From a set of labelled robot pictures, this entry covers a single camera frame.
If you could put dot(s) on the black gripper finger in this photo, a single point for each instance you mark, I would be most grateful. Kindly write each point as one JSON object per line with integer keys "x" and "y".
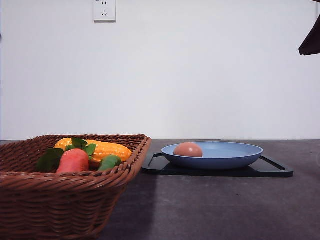
{"x": 311, "y": 44}

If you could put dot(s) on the blue round plate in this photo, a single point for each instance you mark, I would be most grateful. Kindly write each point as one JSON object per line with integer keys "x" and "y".
{"x": 216, "y": 155}

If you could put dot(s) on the brown egg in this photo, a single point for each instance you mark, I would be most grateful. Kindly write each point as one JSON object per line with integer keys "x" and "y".
{"x": 188, "y": 149}

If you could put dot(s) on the brown wicker basket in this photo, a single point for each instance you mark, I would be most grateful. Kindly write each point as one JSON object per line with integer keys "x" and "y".
{"x": 64, "y": 205}

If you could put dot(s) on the black rectangular tray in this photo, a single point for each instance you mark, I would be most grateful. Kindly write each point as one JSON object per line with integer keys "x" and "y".
{"x": 264, "y": 168}

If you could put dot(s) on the yellow toy corn cob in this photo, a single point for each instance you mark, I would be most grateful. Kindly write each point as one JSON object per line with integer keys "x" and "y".
{"x": 102, "y": 149}

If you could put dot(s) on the orange toy carrot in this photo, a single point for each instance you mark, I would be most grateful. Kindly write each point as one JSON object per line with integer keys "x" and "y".
{"x": 73, "y": 159}

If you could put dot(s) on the white wall power socket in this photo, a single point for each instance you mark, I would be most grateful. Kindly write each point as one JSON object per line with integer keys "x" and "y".
{"x": 104, "y": 11}

